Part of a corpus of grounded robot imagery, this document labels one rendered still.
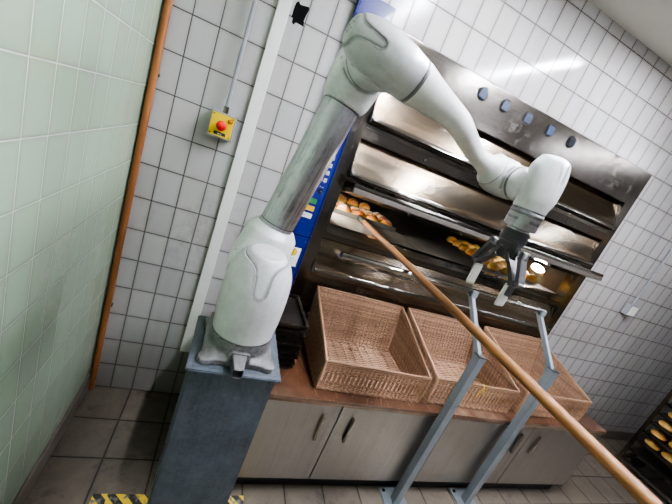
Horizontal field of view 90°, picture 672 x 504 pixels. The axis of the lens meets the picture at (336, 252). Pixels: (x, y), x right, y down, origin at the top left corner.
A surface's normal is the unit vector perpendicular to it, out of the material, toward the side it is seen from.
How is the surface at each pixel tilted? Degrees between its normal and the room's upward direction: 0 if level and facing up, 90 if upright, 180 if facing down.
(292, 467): 90
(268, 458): 90
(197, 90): 90
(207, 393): 90
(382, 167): 70
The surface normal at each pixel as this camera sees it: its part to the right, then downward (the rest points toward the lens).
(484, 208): 0.35, 0.05
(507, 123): 0.24, 0.38
